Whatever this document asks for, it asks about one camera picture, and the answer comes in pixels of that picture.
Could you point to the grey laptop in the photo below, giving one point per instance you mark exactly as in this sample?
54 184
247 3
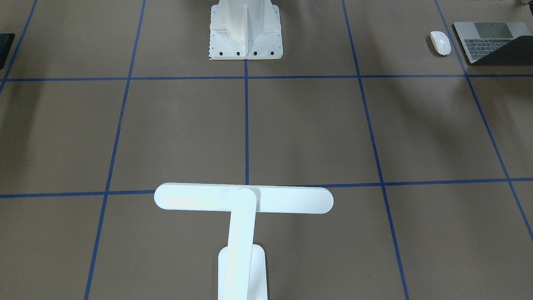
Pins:
495 43

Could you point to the black mouse pad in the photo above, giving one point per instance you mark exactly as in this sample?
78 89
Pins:
6 41

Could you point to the white desk lamp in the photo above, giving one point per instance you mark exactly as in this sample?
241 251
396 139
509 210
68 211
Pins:
242 268

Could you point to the white computer mouse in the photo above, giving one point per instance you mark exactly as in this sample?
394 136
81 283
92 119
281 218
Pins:
440 42

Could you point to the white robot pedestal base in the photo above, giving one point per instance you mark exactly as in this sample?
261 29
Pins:
245 30

